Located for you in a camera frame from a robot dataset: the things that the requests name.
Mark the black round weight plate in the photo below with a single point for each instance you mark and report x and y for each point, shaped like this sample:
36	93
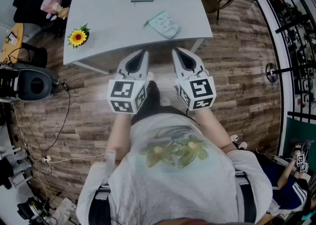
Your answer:
271	72

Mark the pink bag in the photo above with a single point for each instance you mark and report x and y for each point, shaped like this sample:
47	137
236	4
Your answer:
50	3

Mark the green board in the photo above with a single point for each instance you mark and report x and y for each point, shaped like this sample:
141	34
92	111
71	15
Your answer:
296	130

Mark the person's right forearm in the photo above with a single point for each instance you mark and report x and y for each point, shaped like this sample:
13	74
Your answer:
214	130

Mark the grey round appliance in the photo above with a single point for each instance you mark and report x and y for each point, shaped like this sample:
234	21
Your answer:
34	84

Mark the yellow wooden table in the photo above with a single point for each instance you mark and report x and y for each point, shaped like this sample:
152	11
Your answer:
16	39

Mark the black round stool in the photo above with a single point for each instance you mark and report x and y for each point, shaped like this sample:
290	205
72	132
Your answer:
37	56

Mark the white power strip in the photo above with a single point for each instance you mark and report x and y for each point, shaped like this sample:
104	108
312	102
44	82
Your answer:
46	160

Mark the person's left forearm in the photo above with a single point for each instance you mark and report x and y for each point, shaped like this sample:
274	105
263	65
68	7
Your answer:
119	132

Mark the person's white shoe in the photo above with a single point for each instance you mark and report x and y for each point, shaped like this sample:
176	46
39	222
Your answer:
151	76

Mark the light green patterned pouch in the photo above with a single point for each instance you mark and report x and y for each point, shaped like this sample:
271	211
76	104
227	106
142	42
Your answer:
164	25

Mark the black office chair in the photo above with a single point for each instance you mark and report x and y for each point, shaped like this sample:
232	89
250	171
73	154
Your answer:
27	4

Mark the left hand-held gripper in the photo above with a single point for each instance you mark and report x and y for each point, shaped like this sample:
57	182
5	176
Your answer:
121	89

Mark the person's black trousers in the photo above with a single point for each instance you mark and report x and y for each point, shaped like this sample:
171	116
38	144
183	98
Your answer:
153	95

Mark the white plastic bag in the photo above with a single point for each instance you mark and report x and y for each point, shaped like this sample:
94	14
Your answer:
64	210

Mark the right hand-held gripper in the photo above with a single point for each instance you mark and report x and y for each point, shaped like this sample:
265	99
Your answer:
201	88

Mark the sunflower in white pot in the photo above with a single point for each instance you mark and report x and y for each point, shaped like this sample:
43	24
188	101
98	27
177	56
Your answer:
77	37

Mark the person's white flower print shirt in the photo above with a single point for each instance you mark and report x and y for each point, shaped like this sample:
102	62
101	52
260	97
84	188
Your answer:
172	182

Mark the black metal shelf rack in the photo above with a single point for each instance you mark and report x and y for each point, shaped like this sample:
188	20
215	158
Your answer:
296	46

